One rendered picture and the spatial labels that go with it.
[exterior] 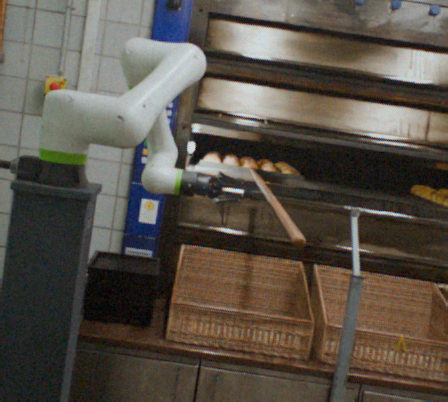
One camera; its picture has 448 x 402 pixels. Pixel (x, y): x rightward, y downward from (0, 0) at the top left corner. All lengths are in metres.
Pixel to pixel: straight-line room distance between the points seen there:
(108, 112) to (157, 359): 1.13
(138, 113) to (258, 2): 1.36
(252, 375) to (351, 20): 1.56
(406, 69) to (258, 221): 0.94
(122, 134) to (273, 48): 1.35
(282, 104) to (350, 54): 0.37
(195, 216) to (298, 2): 1.05
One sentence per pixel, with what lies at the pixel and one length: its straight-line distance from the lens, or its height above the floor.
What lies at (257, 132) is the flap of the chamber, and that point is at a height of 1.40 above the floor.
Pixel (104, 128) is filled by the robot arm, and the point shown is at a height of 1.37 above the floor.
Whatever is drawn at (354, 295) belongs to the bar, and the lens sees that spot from 2.30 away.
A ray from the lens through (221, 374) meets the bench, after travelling 2.41.
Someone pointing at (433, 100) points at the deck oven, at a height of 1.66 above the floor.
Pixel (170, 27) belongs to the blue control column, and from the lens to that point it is 2.77.
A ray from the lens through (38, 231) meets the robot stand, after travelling 1.66.
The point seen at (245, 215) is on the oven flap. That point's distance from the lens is 2.80.
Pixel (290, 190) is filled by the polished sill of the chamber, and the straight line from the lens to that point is 2.80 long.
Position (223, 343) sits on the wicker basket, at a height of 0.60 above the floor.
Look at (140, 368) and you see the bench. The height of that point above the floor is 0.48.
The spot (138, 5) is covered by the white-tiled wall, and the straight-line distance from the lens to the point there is 2.83.
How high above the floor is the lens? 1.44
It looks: 5 degrees down
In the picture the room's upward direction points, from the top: 9 degrees clockwise
